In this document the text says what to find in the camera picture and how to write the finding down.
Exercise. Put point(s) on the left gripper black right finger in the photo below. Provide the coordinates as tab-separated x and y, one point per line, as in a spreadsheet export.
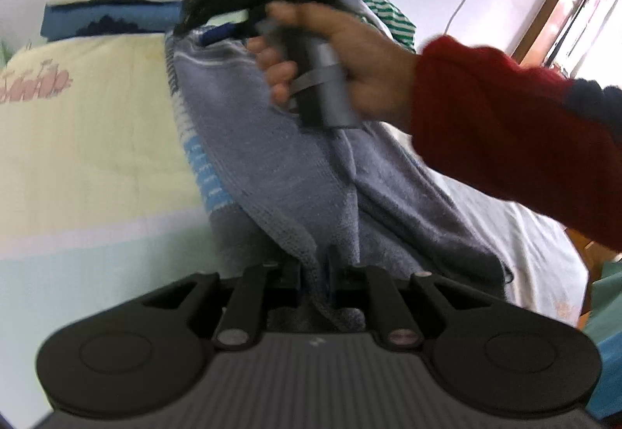
401	314

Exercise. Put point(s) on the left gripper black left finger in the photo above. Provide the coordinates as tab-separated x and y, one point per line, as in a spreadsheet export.
231	314

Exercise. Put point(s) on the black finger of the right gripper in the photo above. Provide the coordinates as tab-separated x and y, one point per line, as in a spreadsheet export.
216	34

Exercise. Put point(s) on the grey-blue knitted sweater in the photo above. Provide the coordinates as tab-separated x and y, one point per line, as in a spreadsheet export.
344	198

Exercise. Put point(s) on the red sleeved right forearm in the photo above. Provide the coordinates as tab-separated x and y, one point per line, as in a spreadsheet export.
528	135

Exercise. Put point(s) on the person's right hand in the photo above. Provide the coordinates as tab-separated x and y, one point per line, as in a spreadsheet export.
381	74

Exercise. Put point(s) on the green white striped garment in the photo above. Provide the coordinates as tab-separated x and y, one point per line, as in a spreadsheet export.
402	30

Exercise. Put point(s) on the pale yellow green bed blanket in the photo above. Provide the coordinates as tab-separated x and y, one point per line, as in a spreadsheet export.
99	204

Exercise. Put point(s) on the wooden shelf unit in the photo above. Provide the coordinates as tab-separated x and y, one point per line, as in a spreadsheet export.
563	33

